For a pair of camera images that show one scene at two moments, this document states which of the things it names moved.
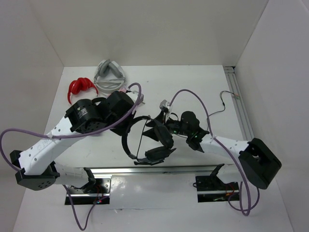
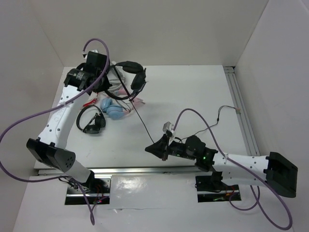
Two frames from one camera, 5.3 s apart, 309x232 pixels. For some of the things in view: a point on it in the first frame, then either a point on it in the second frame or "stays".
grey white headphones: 109,78 stays
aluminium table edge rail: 147,170 stays
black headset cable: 217,113 to 141,123
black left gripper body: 122,128 to 103,83
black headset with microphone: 157,154 to 138,81
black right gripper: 157,121 to 160,148
